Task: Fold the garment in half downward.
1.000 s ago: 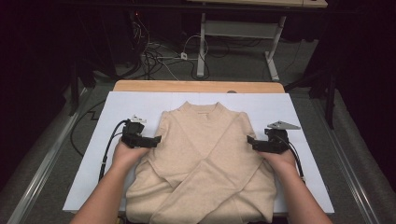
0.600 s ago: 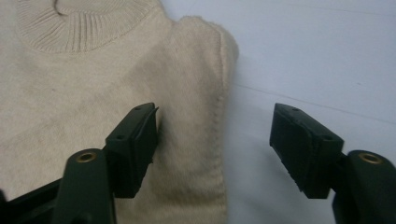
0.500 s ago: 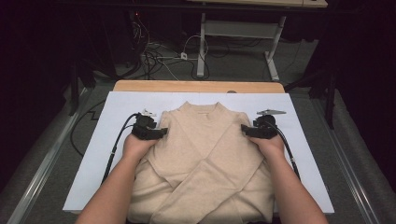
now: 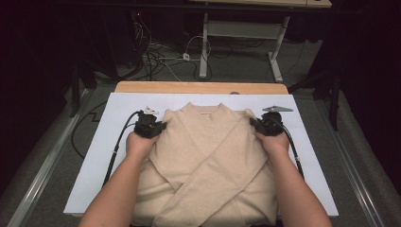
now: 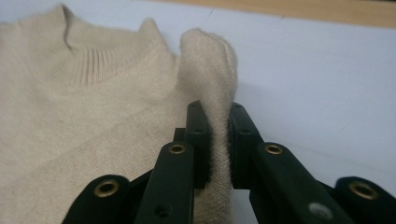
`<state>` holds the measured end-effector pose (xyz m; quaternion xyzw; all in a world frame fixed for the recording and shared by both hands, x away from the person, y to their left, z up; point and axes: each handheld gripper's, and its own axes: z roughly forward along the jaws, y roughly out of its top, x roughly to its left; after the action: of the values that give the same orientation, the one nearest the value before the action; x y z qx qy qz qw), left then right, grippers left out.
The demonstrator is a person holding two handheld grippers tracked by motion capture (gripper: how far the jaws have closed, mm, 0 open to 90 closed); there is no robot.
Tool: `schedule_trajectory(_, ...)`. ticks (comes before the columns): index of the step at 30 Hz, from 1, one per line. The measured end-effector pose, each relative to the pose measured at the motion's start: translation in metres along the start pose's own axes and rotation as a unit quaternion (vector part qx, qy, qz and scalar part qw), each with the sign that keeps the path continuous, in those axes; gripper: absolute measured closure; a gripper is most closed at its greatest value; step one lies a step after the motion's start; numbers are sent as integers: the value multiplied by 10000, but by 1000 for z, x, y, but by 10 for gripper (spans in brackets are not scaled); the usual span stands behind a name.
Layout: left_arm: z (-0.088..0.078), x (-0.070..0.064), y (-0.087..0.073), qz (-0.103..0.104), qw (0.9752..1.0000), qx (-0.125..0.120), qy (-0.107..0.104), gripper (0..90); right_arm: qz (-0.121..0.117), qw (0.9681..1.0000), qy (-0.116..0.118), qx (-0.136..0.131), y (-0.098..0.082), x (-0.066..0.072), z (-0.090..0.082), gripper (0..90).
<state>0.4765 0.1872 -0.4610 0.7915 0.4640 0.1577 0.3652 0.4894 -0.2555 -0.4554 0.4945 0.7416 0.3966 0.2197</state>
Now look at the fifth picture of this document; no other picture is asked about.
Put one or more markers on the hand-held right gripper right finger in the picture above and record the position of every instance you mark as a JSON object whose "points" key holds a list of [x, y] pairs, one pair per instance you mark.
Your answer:
{"points": [[280, 186]]}

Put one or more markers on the white board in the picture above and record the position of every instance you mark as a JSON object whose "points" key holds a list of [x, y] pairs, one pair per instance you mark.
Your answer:
{"points": [[311, 93]]}

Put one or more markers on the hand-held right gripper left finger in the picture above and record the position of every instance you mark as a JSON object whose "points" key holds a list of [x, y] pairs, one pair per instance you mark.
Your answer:
{"points": [[174, 186]]}

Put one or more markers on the beige knit sweater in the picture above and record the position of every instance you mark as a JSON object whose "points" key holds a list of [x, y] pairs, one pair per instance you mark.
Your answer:
{"points": [[77, 109]]}

